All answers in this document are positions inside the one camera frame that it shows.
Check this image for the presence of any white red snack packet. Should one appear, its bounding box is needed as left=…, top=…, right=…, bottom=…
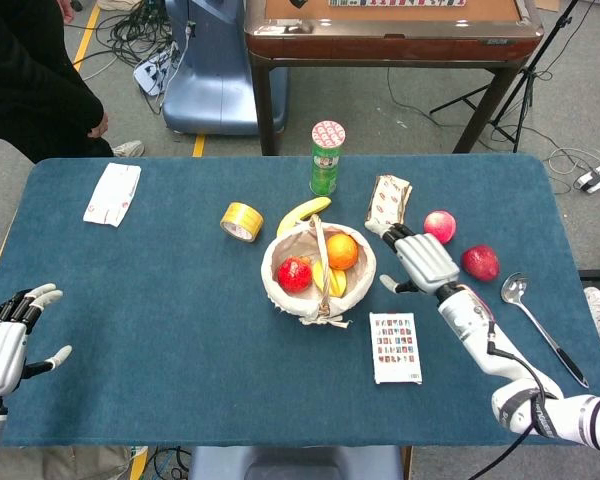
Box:
left=364, top=174, right=414, bottom=235

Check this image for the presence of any green chip can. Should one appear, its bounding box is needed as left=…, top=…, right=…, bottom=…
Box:
left=309, top=120, right=347, bottom=197

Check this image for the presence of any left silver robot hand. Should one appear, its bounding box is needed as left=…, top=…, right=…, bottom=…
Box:
left=0, top=283, right=74, bottom=399

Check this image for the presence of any bright red apple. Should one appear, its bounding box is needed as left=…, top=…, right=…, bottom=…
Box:
left=277, top=256, right=314, bottom=294

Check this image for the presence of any cloth lined wicker basket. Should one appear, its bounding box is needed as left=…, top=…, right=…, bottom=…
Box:
left=260, top=213, right=378, bottom=330

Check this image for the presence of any blue table mat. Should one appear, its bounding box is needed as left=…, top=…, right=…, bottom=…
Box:
left=0, top=153, right=600, bottom=448

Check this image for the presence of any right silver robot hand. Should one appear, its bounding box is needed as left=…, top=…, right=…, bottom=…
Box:
left=363, top=222, right=462, bottom=296

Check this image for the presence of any yellow mango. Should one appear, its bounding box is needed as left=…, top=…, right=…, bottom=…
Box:
left=312, top=259, right=349, bottom=299

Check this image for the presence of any yellow tape roll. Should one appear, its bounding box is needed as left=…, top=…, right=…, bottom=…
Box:
left=219, top=201, right=265, bottom=244

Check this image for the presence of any black floor cable bundle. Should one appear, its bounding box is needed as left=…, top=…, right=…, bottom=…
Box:
left=92, top=0, right=179, bottom=69

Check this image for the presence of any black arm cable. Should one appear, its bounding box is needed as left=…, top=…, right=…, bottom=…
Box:
left=485, top=319, right=557, bottom=480

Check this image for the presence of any dark red apple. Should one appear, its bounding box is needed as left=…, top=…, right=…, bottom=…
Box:
left=460, top=244, right=501, bottom=283

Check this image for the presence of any metal ladle spoon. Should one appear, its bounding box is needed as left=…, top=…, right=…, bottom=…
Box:
left=500, top=271, right=590, bottom=390

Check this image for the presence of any orange fruit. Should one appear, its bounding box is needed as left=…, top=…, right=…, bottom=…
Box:
left=325, top=233, right=360, bottom=271

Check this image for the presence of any yellow banana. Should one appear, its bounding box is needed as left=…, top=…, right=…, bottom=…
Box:
left=276, top=196, right=333, bottom=238

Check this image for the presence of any white tissue packet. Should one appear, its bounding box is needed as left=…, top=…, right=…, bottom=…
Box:
left=82, top=162, right=143, bottom=229

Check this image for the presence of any white picture card box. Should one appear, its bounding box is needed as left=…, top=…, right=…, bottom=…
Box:
left=368, top=311, right=424, bottom=386

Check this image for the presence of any brown mahjong table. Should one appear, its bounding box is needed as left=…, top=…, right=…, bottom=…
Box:
left=243, top=0, right=545, bottom=156

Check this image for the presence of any black tripod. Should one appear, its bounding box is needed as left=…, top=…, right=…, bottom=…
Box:
left=429, top=0, right=581, bottom=154

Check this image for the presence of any blue robot torso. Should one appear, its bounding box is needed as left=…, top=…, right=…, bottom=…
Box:
left=187, top=445, right=405, bottom=480

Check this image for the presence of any white floor cable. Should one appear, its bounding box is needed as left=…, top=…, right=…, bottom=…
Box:
left=543, top=146, right=600, bottom=176

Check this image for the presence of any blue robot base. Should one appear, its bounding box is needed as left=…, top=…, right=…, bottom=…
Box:
left=161, top=0, right=289, bottom=136

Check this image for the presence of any pink apple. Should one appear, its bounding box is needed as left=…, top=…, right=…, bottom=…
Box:
left=423, top=210, right=458, bottom=246

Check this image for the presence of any person in black clothes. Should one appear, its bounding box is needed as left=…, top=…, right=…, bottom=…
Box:
left=0, top=0, right=110, bottom=165

